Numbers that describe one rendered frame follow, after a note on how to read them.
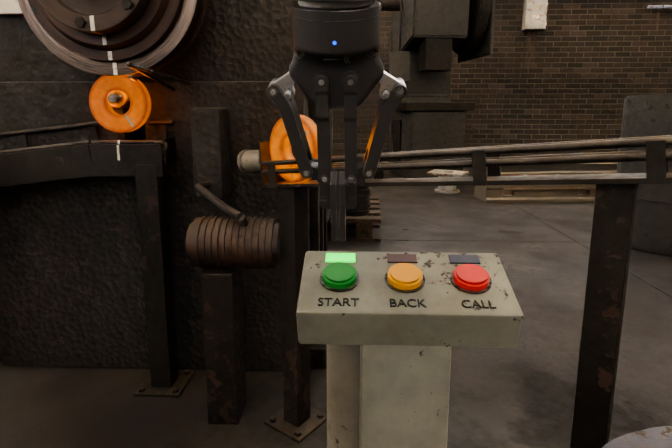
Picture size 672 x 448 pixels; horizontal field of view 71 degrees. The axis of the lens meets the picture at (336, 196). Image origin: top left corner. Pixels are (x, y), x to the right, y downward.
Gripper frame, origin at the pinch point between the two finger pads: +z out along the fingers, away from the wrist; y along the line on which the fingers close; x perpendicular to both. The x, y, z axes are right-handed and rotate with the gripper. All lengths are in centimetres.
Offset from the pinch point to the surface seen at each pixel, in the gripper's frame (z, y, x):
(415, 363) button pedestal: 16.3, -8.6, 6.5
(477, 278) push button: 8.6, -15.4, 1.2
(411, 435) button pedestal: 24.7, -8.4, 9.6
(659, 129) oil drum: 75, -167, -202
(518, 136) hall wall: 264, -251, -631
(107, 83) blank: 10, 63, -76
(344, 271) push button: 8.5, -0.6, 0.3
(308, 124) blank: 13, 9, -55
